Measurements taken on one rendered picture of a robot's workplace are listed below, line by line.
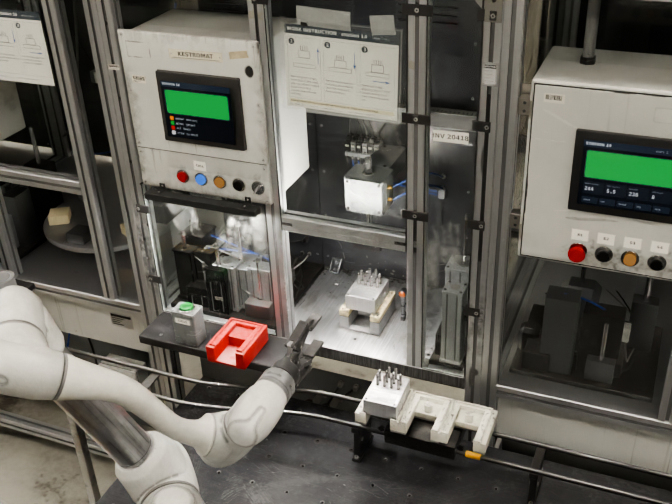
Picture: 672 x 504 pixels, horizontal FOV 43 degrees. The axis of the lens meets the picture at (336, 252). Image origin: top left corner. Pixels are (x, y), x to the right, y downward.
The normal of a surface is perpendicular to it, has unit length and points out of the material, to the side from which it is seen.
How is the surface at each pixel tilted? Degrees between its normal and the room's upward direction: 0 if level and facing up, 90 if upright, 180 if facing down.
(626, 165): 90
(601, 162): 90
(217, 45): 90
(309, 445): 0
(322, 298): 0
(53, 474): 0
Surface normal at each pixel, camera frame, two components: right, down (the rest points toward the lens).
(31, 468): -0.04, -0.86
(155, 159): -0.38, 0.48
